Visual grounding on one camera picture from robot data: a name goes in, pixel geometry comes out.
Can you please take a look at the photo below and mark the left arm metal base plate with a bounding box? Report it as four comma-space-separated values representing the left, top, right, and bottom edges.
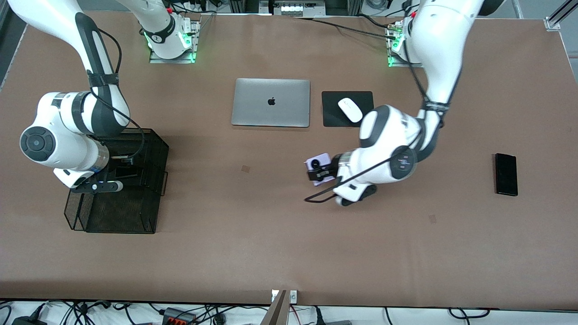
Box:
387, 20, 425, 69

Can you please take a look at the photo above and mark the grey metal post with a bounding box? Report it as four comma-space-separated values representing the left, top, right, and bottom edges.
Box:
261, 289, 289, 325

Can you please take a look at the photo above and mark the silver laptop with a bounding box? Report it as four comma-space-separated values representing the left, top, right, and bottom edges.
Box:
231, 78, 311, 128

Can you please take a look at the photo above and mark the black slab smartphone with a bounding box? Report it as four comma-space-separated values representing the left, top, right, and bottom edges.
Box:
494, 153, 518, 197

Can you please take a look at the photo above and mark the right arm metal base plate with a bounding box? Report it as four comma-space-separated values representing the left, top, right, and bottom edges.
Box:
149, 19, 200, 65

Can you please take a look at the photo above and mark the black cable on table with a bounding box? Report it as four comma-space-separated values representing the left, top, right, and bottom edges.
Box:
294, 16, 400, 40

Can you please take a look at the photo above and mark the black mouse pad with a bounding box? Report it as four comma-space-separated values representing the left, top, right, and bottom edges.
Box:
322, 91, 376, 128

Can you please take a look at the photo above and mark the black mesh two-tier tray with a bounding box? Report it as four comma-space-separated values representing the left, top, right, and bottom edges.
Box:
63, 128, 170, 234

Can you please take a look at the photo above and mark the white socket strip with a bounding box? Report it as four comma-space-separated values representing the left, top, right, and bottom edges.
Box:
280, 4, 317, 15

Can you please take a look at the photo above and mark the lavender flip phone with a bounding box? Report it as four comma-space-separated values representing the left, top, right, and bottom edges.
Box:
303, 153, 333, 187

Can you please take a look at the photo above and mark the white computer mouse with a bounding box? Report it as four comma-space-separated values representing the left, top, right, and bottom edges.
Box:
338, 97, 364, 123

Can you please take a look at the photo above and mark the black orange power strip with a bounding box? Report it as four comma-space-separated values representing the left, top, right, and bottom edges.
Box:
162, 307, 198, 325

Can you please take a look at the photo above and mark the small aluminium bracket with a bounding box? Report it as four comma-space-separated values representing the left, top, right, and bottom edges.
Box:
271, 289, 298, 304

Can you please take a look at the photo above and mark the aluminium frame profile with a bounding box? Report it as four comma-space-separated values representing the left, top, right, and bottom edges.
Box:
545, 0, 578, 31

